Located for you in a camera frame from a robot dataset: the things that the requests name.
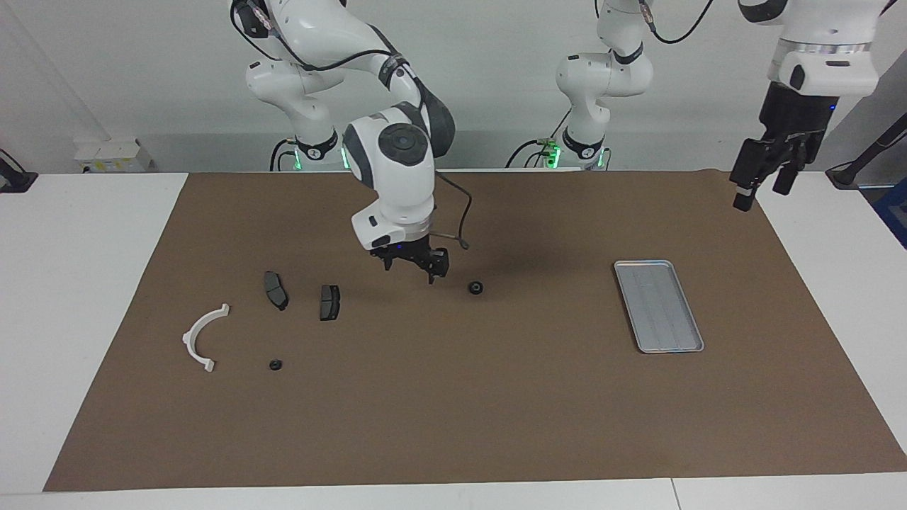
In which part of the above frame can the blue crate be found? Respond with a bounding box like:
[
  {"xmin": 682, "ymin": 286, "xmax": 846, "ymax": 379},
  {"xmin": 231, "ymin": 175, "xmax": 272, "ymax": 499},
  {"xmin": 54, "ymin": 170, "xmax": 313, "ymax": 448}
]
[{"xmin": 873, "ymin": 177, "xmax": 907, "ymax": 249}]

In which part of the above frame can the long grey brake pad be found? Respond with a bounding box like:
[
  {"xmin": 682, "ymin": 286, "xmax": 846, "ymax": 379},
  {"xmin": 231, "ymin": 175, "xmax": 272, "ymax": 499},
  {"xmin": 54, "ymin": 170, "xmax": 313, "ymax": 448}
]
[{"xmin": 264, "ymin": 271, "xmax": 289, "ymax": 311}]

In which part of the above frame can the black right base cable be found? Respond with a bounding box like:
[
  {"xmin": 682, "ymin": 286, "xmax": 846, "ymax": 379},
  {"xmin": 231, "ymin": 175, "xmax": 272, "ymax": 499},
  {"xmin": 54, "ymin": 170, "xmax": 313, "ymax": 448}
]
[{"xmin": 269, "ymin": 138, "xmax": 298, "ymax": 172}]

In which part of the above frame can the silver metal tray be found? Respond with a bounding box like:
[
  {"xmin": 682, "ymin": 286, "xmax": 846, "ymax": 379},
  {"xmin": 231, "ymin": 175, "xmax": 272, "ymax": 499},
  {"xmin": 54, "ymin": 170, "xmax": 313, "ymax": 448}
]
[{"xmin": 613, "ymin": 260, "xmax": 706, "ymax": 354}]

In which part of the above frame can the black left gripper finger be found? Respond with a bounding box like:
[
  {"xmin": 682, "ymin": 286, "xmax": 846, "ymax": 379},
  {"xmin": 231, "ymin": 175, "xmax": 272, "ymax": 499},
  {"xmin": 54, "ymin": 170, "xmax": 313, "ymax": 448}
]
[
  {"xmin": 730, "ymin": 138, "xmax": 773, "ymax": 212},
  {"xmin": 772, "ymin": 136, "xmax": 813, "ymax": 196}
]

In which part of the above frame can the white curved plastic bracket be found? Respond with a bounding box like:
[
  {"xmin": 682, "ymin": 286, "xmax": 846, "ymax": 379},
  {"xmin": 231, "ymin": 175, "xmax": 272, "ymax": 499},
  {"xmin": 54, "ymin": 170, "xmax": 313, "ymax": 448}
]
[{"xmin": 182, "ymin": 303, "xmax": 231, "ymax": 373}]

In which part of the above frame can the black clamp mount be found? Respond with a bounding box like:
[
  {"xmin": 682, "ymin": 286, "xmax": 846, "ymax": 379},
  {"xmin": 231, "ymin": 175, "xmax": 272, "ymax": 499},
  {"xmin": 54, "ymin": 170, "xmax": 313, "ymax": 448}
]
[{"xmin": 0, "ymin": 149, "xmax": 38, "ymax": 193}]

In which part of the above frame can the black left base cable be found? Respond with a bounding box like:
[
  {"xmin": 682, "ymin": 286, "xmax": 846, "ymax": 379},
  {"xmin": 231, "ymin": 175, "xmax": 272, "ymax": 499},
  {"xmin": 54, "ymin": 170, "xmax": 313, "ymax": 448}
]
[{"xmin": 505, "ymin": 106, "xmax": 572, "ymax": 169}]

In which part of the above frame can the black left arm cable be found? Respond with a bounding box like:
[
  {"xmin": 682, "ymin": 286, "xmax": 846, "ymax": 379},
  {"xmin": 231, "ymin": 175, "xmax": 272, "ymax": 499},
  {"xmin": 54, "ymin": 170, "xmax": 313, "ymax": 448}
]
[{"xmin": 595, "ymin": 0, "xmax": 715, "ymax": 45}]

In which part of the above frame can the large brown table mat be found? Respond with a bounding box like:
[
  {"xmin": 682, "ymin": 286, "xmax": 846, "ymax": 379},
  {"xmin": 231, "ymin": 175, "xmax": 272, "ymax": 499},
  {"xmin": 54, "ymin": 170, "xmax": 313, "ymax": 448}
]
[{"xmin": 43, "ymin": 169, "xmax": 907, "ymax": 493}]

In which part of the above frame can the black angled stand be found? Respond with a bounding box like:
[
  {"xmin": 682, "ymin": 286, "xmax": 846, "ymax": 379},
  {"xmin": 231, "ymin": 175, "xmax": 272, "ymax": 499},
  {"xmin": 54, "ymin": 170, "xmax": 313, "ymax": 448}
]
[{"xmin": 826, "ymin": 113, "xmax": 907, "ymax": 189}]

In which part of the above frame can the black base cable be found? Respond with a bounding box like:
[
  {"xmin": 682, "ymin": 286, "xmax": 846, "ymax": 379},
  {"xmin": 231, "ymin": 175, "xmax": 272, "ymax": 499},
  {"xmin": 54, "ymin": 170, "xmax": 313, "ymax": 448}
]
[
  {"xmin": 269, "ymin": 138, "xmax": 298, "ymax": 172},
  {"xmin": 505, "ymin": 106, "xmax": 572, "ymax": 169}
]

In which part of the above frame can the white power strip box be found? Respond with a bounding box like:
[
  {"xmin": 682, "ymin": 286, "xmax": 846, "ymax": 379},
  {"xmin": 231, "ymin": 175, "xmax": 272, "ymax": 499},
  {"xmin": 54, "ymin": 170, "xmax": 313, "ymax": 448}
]
[{"xmin": 74, "ymin": 138, "xmax": 153, "ymax": 173}]

